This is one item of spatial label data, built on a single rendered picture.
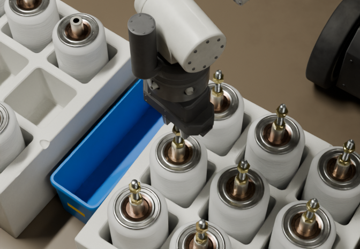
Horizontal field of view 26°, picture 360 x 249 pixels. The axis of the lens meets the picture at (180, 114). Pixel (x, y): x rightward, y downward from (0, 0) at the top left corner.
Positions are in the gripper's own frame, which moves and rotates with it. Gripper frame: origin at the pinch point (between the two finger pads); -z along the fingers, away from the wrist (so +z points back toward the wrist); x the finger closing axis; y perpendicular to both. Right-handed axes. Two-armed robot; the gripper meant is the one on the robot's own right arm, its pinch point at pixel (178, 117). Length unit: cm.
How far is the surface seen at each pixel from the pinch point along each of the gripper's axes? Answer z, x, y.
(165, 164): -10.8, 0.0, 3.1
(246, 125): -22.0, -0.8, -17.2
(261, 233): -18.2, -17.5, -1.3
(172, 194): -17.0, -2.4, 4.0
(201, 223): -1.9, -13.7, 9.7
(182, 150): -8.9, -1.1, 0.1
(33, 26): -12.8, 38.4, -1.6
